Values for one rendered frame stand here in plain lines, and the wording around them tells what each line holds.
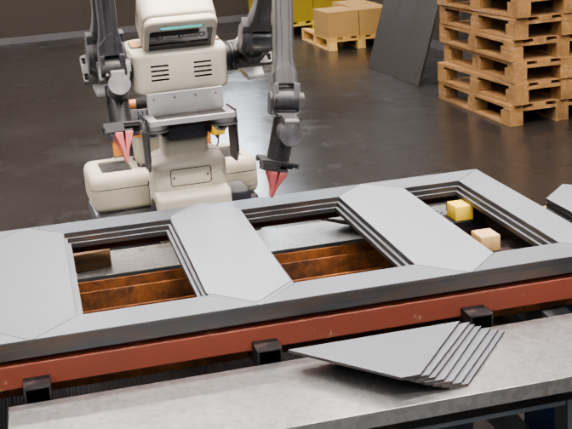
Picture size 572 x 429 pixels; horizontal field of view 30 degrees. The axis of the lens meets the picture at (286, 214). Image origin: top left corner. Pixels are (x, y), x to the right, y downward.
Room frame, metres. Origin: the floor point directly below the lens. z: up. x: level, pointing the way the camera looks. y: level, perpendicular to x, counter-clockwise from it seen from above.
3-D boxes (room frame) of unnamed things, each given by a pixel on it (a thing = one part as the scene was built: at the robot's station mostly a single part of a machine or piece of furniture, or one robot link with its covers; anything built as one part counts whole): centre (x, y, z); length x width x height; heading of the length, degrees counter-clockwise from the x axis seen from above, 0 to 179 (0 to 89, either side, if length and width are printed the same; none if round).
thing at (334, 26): (11.44, -0.78, 0.20); 1.08 x 0.74 x 0.39; 15
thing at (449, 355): (1.81, -0.22, 0.77); 0.45 x 0.20 x 0.04; 103
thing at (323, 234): (2.84, 0.06, 0.67); 1.30 x 0.20 x 0.03; 103
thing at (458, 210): (2.64, -0.46, 0.79); 0.06 x 0.05 x 0.04; 13
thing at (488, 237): (2.38, -0.47, 0.79); 0.06 x 0.05 x 0.04; 13
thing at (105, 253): (2.72, 0.54, 0.71); 0.10 x 0.06 x 0.05; 115
